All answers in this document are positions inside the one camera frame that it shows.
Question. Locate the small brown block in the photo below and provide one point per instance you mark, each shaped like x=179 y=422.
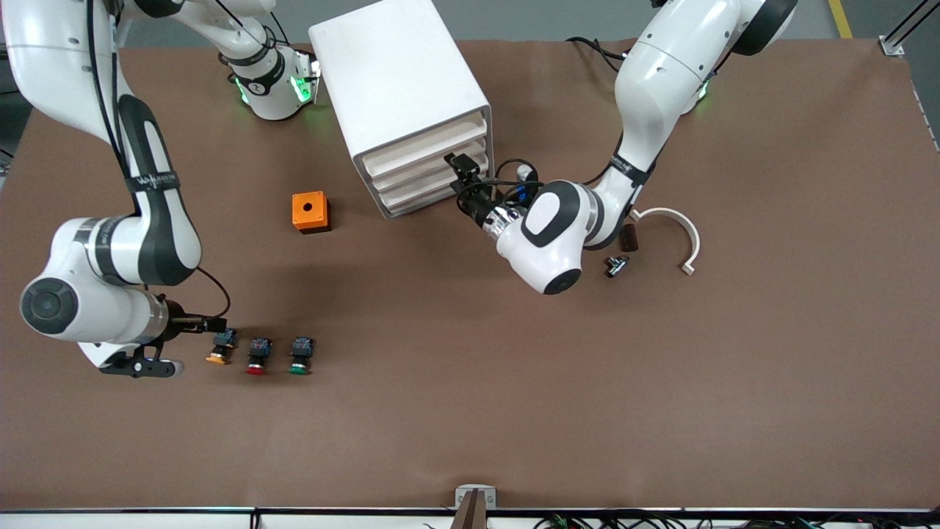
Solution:
x=630 y=238

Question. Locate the green mushroom push button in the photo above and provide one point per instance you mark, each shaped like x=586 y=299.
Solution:
x=301 y=353

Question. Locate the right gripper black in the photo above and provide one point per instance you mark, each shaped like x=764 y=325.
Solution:
x=175 y=325

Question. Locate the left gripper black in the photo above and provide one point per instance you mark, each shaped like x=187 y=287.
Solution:
x=478 y=203

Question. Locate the white table edge rail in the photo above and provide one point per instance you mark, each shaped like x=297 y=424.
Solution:
x=147 y=520

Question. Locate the orange button enclosure box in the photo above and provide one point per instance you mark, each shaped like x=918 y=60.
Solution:
x=305 y=213

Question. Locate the aluminium frame profile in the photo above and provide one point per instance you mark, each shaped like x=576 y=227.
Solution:
x=892 y=44

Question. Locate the small silver black connector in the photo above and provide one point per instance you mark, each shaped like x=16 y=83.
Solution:
x=615 y=266

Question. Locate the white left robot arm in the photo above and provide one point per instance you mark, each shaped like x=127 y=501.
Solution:
x=661 y=88

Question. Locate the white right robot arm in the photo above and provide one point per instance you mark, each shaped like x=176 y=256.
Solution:
x=154 y=220

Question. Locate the white curved plastic bracket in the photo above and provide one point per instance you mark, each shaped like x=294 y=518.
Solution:
x=694 y=239

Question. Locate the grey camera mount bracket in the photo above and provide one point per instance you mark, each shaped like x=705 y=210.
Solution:
x=463 y=496

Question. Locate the red mushroom push button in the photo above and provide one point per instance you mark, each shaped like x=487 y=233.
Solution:
x=258 y=353

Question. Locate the yellow mushroom push button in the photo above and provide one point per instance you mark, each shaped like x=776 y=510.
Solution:
x=219 y=354

